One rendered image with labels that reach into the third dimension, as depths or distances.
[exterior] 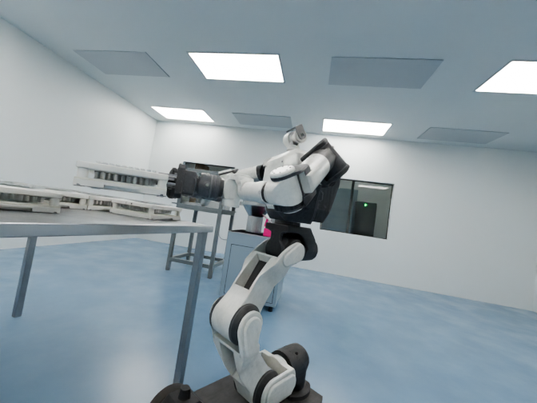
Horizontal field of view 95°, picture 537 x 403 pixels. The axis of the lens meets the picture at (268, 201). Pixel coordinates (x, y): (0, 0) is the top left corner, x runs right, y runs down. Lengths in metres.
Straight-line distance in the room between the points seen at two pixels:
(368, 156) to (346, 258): 2.16
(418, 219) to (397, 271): 1.10
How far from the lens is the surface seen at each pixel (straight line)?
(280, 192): 0.71
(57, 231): 0.86
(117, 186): 0.87
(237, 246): 2.70
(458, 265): 6.01
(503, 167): 6.49
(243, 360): 1.01
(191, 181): 0.90
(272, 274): 1.01
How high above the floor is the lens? 0.98
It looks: 3 degrees up
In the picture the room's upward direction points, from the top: 9 degrees clockwise
